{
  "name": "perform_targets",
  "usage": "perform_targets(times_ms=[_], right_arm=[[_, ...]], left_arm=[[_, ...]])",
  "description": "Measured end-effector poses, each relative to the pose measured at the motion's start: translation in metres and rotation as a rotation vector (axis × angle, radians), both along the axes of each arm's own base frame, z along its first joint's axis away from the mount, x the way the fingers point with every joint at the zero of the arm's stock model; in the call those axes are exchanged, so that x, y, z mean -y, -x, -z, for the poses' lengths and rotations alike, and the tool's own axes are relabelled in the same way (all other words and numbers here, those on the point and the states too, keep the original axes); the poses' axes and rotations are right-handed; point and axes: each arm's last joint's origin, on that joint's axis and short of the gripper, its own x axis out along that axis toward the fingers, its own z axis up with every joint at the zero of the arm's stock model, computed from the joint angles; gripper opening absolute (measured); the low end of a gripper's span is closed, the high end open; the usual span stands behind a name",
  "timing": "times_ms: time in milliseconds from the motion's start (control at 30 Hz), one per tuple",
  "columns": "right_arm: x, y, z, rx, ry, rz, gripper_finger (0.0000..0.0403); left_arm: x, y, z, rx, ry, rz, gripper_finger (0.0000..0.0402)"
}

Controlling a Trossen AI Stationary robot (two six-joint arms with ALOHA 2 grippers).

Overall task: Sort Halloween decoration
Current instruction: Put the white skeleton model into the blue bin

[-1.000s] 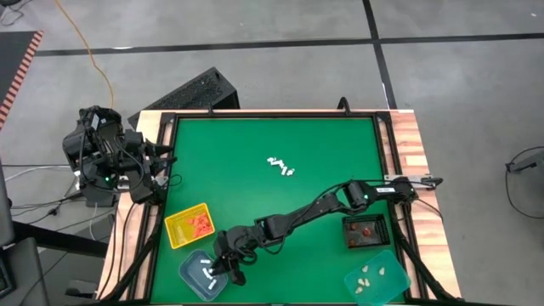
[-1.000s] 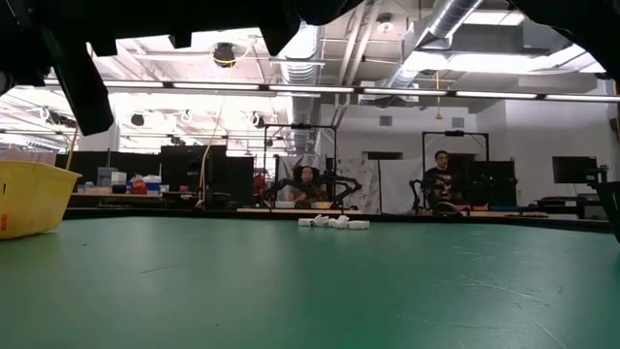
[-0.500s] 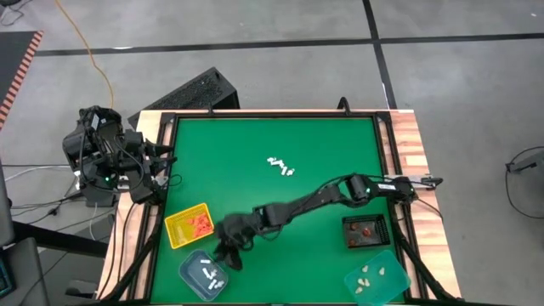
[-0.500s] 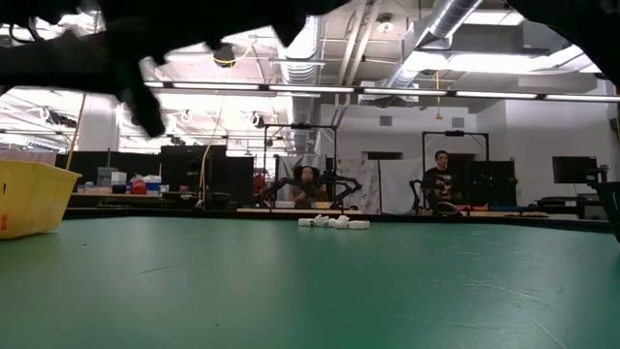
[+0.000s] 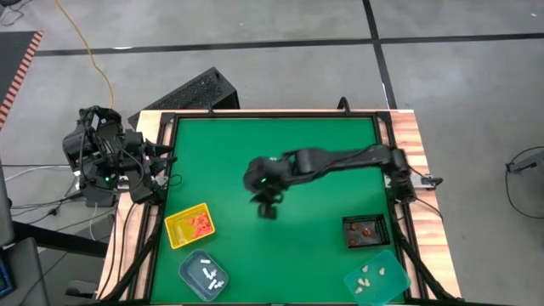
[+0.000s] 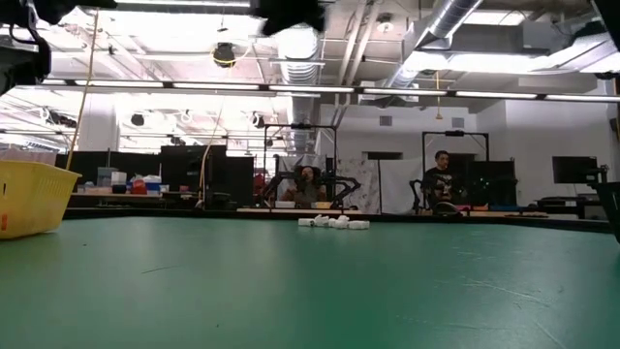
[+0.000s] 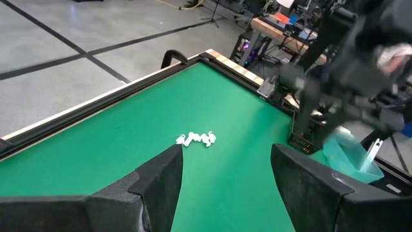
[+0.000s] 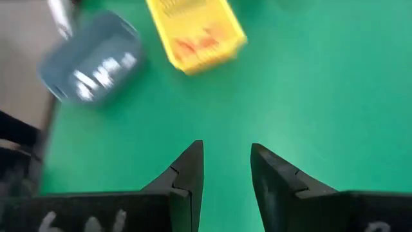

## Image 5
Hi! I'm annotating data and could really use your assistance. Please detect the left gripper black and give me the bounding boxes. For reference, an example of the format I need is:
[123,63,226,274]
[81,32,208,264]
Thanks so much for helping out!
[122,131,178,171]

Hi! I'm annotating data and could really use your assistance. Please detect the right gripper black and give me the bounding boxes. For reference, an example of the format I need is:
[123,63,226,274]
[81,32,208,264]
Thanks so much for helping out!
[244,157,286,220]

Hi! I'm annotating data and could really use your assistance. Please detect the yellow slotted plastic basket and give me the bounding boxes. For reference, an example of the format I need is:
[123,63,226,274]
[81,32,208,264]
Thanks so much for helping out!
[163,201,217,250]

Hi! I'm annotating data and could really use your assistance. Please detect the blue-grey plastic tray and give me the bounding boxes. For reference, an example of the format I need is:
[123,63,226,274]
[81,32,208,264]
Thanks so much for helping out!
[177,248,230,303]

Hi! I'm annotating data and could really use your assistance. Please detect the green table mat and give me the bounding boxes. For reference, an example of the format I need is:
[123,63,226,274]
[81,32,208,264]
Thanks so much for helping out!
[151,116,405,303]

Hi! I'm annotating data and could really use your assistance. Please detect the black perforated computer case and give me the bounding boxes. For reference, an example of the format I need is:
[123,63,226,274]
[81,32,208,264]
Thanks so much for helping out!
[127,66,241,128]

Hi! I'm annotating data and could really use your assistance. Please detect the black slotted plastic basket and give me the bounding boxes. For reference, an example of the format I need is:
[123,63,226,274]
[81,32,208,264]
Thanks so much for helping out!
[342,213,392,250]

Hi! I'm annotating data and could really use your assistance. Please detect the black floor tape strip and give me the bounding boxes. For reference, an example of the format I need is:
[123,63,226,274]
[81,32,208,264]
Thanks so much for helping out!
[362,0,399,111]
[36,32,544,58]

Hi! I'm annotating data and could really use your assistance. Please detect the black flat floor bar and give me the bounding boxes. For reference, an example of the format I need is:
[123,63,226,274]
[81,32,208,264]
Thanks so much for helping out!
[12,220,110,259]

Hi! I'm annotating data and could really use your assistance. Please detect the teal plastic tray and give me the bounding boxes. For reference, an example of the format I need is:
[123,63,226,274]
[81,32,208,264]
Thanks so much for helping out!
[343,249,412,306]

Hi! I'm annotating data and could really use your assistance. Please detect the grey upright panel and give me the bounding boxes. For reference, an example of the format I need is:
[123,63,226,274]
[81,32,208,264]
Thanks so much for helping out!
[0,161,14,247]

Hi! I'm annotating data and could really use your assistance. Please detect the black mat with striped edge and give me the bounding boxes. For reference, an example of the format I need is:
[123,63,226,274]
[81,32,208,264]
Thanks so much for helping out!
[0,30,44,131]

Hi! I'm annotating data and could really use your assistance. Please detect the dark device with screen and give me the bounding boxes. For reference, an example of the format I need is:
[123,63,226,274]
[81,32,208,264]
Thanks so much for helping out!
[0,250,16,301]

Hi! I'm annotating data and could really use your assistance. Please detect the grey metal stand foot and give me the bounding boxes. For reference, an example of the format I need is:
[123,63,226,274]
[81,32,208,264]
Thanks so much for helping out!
[505,150,544,174]

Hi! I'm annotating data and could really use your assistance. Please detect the thick yellow power cable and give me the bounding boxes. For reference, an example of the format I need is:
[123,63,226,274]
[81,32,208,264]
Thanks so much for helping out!
[54,0,115,110]

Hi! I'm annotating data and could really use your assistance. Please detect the black diagonal frame strut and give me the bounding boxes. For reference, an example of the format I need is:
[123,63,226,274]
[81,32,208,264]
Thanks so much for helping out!
[99,212,165,303]
[389,218,454,303]

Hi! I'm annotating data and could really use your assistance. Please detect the white floor cable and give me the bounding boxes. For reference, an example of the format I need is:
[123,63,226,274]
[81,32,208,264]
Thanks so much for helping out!
[3,165,65,183]

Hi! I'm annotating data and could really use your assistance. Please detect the black looped floor cable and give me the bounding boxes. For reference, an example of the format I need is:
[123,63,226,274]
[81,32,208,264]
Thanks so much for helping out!
[504,145,544,220]

